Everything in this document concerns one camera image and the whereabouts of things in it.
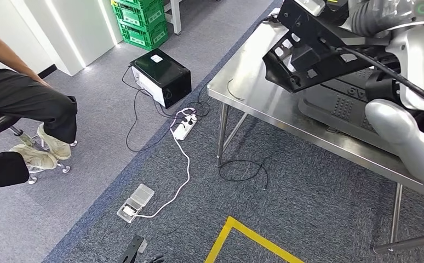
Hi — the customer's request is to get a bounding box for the black plastic plate frame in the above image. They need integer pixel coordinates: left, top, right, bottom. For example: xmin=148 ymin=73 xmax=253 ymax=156
xmin=262 ymin=0 xmax=398 ymax=94

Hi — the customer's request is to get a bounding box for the open floor socket box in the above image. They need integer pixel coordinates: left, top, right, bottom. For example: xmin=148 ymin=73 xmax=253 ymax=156
xmin=117 ymin=204 xmax=142 ymax=224

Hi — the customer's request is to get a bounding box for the floor socket lid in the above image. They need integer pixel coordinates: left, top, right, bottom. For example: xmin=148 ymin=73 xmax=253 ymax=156
xmin=129 ymin=183 xmax=156 ymax=208

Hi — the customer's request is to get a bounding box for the white power strip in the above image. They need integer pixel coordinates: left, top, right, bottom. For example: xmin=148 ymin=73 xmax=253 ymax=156
xmin=172 ymin=113 xmax=198 ymax=141

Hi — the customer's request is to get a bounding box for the dark grey engine cover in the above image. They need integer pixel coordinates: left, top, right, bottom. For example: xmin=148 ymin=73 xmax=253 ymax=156
xmin=297 ymin=68 xmax=402 ymax=155

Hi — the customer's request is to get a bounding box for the black and white device box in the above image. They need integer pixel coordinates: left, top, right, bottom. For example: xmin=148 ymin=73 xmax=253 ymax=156
xmin=129 ymin=48 xmax=192 ymax=110

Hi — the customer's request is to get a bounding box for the stainless steel table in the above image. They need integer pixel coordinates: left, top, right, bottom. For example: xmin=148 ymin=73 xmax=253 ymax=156
xmin=206 ymin=7 xmax=424 ymax=244

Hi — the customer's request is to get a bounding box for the person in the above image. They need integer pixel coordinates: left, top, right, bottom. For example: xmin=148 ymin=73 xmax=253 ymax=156
xmin=0 ymin=16 xmax=78 ymax=191

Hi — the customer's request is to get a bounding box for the grey metal stand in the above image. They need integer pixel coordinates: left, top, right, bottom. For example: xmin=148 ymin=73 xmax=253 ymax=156
xmin=373 ymin=232 xmax=424 ymax=255

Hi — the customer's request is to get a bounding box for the white table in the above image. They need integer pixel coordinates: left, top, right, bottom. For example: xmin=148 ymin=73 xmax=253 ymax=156
xmin=163 ymin=0 xmax=184 ymax=36

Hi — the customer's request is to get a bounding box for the black left camera bracket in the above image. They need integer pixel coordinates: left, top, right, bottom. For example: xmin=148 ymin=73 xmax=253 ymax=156
xmin=119 ymin=235 xmax=147 ymax=263

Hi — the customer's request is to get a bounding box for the black camera cable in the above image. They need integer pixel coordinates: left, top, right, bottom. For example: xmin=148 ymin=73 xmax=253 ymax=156
xmin=319 ymin=38 xmax=424 ymax=110

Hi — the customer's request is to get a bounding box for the white power cable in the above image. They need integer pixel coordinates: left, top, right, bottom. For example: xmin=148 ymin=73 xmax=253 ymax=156
xmin=135 ymin=108 xmax=198 ymax=219

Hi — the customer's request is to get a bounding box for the black loose cable loop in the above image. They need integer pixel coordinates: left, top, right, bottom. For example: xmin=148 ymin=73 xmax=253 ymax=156
xmin=218 ymin=159 xmax=270 ymax=191

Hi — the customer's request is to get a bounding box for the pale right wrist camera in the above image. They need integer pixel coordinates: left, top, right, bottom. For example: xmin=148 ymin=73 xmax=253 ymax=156
xmin=294 ymin=0 xmax=326 ymax=17

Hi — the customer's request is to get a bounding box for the black power cable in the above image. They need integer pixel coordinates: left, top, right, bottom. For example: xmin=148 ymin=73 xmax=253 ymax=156
xmin=120 ymin=64 xmax=211 ymax=153

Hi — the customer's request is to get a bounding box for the thin black wire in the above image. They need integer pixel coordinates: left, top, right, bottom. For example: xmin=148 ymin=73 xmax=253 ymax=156
xmin=227 ymin=78 xmax=245 ymax=101

